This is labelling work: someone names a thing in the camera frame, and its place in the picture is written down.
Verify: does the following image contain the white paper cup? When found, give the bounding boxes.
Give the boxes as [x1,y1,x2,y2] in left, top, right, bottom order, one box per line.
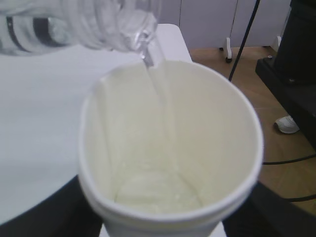
[78,60,264,237]

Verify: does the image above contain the white wheeled stand leg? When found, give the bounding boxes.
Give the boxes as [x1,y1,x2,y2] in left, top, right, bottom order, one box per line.
[219,38,232,64]

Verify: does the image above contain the clear green-label water bottle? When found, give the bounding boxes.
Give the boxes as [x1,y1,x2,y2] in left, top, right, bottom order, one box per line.
[0,0,164,68]

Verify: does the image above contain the black floor cable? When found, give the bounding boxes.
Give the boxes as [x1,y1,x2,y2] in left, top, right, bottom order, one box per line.
[228,0,261,81]

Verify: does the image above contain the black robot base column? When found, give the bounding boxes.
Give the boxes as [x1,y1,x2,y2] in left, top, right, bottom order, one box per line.
[255,0,316,147]

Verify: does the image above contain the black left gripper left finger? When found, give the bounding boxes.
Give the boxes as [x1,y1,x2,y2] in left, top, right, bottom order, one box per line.
[0,177,102,237]

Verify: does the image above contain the grey white sneaker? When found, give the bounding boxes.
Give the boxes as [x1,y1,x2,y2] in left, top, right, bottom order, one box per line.
[274,116,300,134]

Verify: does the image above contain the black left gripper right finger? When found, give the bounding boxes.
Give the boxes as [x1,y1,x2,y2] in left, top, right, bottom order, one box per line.
[223,182,316,237]

